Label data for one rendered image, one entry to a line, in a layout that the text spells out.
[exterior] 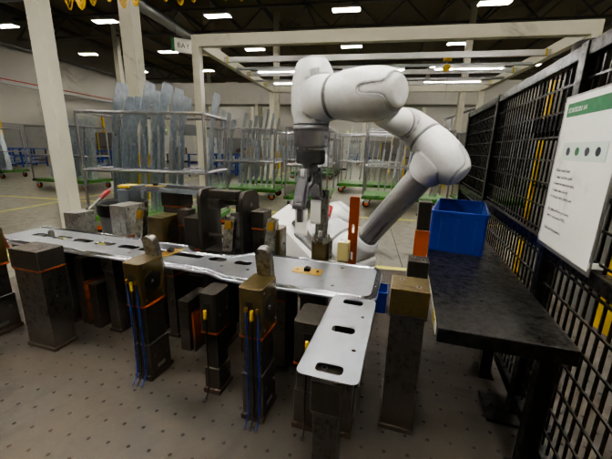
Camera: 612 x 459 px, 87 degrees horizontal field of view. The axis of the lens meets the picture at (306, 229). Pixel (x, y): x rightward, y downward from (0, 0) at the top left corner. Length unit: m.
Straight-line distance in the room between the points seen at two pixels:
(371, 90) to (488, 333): 0.50
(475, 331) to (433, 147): 0.71
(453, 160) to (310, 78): 0.60
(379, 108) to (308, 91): 0.18
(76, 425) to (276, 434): 0.47
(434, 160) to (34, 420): 1.33
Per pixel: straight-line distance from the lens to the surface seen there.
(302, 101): 0.81
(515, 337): 0.69
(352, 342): 0.62
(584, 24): 7.82
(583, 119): 0.80
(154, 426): 0.95
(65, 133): 4.84
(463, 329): 0.67
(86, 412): 1.05
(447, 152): 1.20
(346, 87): 0.73
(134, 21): 9.06
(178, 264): 1.02
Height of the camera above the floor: 1.34
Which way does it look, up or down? 14 degrees down
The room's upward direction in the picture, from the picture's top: 1 degrees clockwise
